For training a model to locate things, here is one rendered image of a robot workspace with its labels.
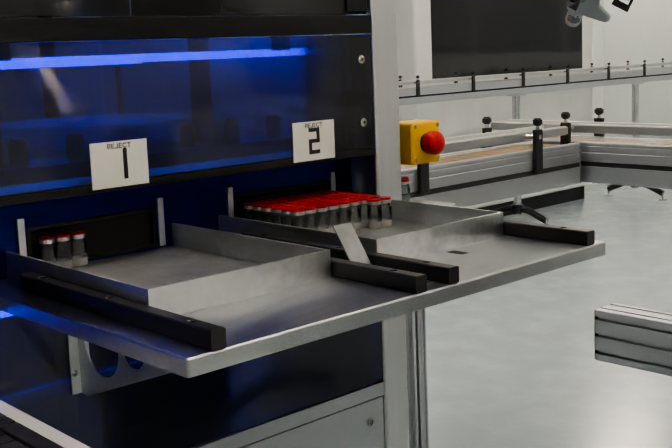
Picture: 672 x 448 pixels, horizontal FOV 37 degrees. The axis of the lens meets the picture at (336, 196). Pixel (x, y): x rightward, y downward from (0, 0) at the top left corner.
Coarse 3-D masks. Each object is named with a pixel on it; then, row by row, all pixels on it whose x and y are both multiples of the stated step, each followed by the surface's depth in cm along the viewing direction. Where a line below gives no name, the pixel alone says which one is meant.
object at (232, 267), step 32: (128, 256) 142; (160, 256) 141; (192, 256) 140; (224, 256) 139; (256, 256) 134; (288, 256) 129; (320, 256) 123; (96, 288) 114; (128, 288) 109; (160, 288) 107; (192, 288) 110; (224, 288) 113; (256, 288) 116
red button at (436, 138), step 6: (432, 132) 170; (438, 132) 170; (426, 138) 169; (432, 138) 169; (438, 138) 169; (444, 138) 171; (426, 144) 169; (432, 144) 169; (438, 144) 169; (444, 144) 171; (426, 150) 170; (432, 150) 169; (438, 150) 170
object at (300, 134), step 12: (324, 120) 156; (300, 132) 153; (312, 132) 155; (324, 132) 156; (300, 144) 153; (312, 144) 155; (324, 144) 157; (300, 156) 153; (312, 156) 155; (324, 156) 157
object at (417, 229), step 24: (408, 216) 160; (432, 216) 156; (456, 216) 153; (480, 216) 143; (312, 240) 138; (336, 240) 135; (360, 240) 131; (384, 240) 130; (408, 240) 133; (432, 240) 136; (456, 240) 140; (480, 240) 143
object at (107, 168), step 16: (96, 144) 130; (112, 144) 131; (128, 144) 133; (144, 144) 135; (96, 160) 130; (112, 160) 132; (128, 160) 133; (144, 160) 135; (96, 176) 130; (112, 176) 132; (144, 176) 135
